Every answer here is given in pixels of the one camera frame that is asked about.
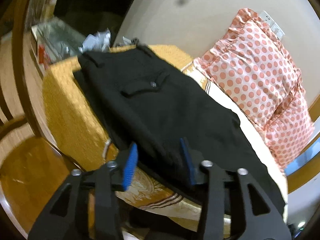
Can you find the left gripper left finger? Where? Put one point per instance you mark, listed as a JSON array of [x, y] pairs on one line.
[[65, 216]]

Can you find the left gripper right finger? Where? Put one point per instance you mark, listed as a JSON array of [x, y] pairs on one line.
[[253, 215]]

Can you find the black pants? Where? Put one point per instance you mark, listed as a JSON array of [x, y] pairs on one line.
[[141, 99]]

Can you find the right pink polka-dot pillow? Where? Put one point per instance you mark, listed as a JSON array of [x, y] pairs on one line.
[[289, 129]]

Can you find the pink polka-dot pillow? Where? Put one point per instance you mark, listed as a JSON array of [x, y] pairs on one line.
[[252, 66], [289, 129]]

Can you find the yellow patterned bed sheet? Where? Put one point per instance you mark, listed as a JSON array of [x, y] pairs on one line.
[[79, 134]]

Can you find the left pink polka-dot pillow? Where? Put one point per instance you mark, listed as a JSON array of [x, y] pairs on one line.
[[252, 66]]

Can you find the cluttered wooden side shelf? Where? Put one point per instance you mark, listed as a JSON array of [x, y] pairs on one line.
[[51, 42]]

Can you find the crumpled white plastic bag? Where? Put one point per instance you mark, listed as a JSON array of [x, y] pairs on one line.
[[98, 42]]

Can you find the wooden window frame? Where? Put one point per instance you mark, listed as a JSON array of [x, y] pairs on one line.
[[306, 165]]

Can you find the white wall switch plate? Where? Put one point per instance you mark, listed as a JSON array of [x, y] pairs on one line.
[[272, 24]]

